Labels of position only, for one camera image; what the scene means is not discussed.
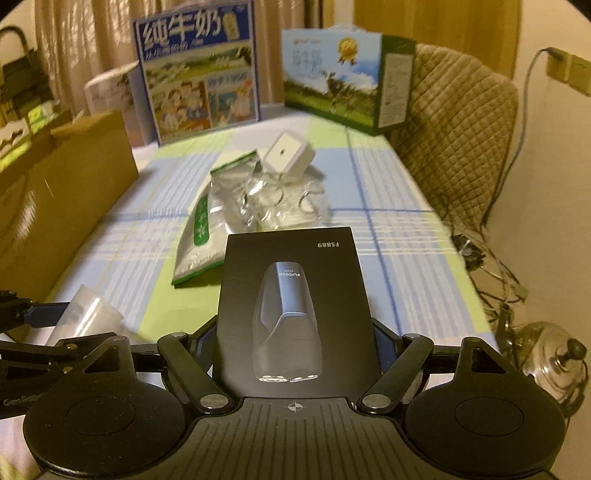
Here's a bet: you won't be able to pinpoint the quilted beige chair cover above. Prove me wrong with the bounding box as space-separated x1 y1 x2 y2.
390 43 519 230

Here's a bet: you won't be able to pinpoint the tangled cables on floor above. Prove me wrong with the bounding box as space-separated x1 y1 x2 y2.
450 221 530 342

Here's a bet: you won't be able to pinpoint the cardboard box with tissue packs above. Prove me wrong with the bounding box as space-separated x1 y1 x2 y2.
1 100 73 171

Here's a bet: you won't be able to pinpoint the beige wall socket with plug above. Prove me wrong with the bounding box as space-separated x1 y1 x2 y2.
546 47 591 96

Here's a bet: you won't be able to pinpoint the brown cardboard box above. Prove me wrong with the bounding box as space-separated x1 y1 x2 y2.
1 111 138 300

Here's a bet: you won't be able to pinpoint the clear plastic cotton swab bag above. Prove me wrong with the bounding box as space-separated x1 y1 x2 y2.
238 162 332 231

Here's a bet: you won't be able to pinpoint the silver kettle with black knob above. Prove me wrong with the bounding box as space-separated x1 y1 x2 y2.
517 322 589 418

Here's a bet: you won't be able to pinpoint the green light-blue milk carton box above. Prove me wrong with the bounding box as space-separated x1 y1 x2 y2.
281 28 416 135

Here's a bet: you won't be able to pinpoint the white humidifier box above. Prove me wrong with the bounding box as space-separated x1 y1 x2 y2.
84 61 156 147

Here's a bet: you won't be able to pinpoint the silver green foil pouch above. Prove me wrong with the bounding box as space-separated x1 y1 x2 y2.
171 151 259 286

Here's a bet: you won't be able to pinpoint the black power cord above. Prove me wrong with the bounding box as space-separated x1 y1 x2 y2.
479 47 553 232

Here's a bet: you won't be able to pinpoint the black shaver box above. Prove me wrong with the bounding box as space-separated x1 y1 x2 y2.
213 227 381 402

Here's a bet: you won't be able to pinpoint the beige curtain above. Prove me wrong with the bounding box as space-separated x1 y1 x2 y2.
34 0 322 113

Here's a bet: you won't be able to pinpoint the clear plastic cup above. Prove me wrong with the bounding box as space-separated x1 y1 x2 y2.
45 285 123 346

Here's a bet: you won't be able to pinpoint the blue milk carton box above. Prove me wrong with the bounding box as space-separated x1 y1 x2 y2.
132 1 260 146

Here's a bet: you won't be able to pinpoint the white square night light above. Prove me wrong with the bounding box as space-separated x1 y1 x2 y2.
262 130 315 178

